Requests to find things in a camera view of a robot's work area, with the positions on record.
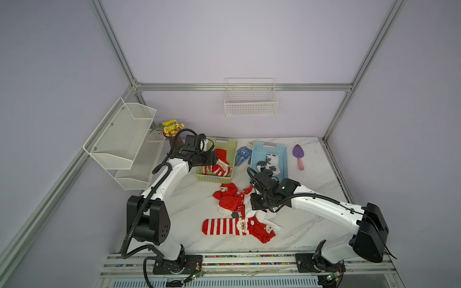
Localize red snowflake sock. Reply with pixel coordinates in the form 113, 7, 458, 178
214, 148, 229, 170

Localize white grey sport sock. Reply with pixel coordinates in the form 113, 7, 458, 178
256, 153, 280, 177

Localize red white striped santa sock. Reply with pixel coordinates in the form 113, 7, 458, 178
202, 218, 249, 236

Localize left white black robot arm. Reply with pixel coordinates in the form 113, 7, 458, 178
120, 128, 218, 274

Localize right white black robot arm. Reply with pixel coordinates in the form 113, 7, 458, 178
247, 168, 392, 272

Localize green plastic basket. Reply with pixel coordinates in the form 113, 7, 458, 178
194, 138, 237, 184

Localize blue plastic basket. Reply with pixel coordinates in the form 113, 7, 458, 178
250, 142, 289, 181

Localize white sock black stripes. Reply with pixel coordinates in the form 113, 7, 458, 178
255, 210, 282, 232

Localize red santa sock upper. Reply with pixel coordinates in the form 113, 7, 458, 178
212, 183, 253, 218

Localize blue dotted work glove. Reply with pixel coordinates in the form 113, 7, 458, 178
235, 143, 253, 166

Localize dark glass vase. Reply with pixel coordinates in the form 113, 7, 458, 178
168, 134, 184, 150

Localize yellow flower bouquet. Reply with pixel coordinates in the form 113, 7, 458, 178
154, 120, 186, 138

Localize white two-tier mesh shelf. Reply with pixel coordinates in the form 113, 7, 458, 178
83, 98, 165, 190

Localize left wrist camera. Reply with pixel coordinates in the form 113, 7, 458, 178
198, 134, 214, 152

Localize purple trowel pink handle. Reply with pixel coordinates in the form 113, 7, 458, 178
292, 144, 304, 171

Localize white wire wall basket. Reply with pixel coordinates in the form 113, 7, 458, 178
224, 78, 278, 116

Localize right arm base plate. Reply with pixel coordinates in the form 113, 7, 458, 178
295, 253, 345, 273

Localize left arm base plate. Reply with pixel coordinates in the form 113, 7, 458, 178
152, 254, 203, 275

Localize aluminium rail bench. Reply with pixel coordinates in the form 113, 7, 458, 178
96, 252, 404, 288

